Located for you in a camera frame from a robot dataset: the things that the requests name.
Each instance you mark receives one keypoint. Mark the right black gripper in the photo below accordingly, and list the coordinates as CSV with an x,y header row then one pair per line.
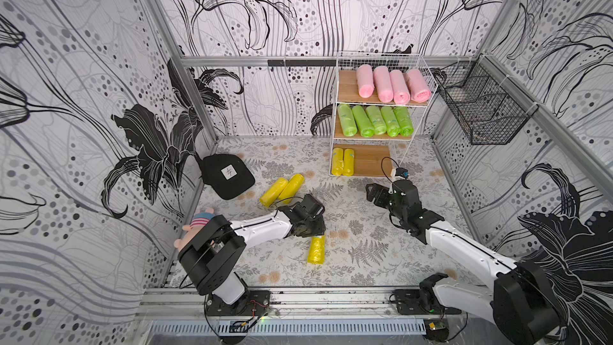
x,y
389,196

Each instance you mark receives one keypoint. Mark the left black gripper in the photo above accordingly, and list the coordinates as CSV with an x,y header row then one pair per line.
x,y
320,228

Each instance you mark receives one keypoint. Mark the yellow roll front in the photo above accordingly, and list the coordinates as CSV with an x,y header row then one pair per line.
x,y
316,254

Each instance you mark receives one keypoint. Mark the yellow roll with label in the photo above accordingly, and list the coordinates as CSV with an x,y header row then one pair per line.
x,y
337,163

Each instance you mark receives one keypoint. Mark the green roll front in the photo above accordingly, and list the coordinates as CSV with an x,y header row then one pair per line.
x,y
392,126

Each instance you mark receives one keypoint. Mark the green roll dark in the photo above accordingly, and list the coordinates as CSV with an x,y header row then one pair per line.
x,y
363,122

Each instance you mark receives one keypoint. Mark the pale green roll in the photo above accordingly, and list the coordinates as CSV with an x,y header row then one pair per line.
x,y
375,116

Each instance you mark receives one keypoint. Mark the green roll sideways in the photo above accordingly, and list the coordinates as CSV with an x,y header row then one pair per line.
x,y
404,120

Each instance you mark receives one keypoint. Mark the pink roll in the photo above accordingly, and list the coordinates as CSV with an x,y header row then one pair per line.
x,y
383,84
417,85
401,91
365,80

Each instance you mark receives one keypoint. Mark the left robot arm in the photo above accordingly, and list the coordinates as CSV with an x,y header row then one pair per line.
x,y
212,244

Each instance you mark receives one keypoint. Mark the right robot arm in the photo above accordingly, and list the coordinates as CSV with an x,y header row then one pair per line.
x,y
514,295

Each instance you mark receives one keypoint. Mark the black cap with label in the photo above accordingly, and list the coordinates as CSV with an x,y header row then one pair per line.
x,y
226,174

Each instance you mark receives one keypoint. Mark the pink plush toy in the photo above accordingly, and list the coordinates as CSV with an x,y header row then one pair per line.
x,y
198,222

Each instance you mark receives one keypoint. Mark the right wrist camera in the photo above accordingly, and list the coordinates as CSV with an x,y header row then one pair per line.
x,y
399,173

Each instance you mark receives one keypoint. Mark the white wire three-tier shelf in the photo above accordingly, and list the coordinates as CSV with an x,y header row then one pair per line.
x,y
373,155

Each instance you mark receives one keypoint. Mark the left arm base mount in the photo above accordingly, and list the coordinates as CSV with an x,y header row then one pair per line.
x,y
254,303

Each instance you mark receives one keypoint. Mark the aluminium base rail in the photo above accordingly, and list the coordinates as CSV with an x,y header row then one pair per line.
x,y
285,303

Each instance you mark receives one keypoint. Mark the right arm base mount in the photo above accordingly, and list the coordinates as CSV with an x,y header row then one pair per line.
x,y
410,302

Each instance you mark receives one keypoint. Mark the white slotted cable duct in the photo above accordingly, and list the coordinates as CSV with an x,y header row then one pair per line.
x,y
291,327

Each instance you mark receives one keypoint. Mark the black wire wall basket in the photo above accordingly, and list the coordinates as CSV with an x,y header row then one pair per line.
x,y
482,105

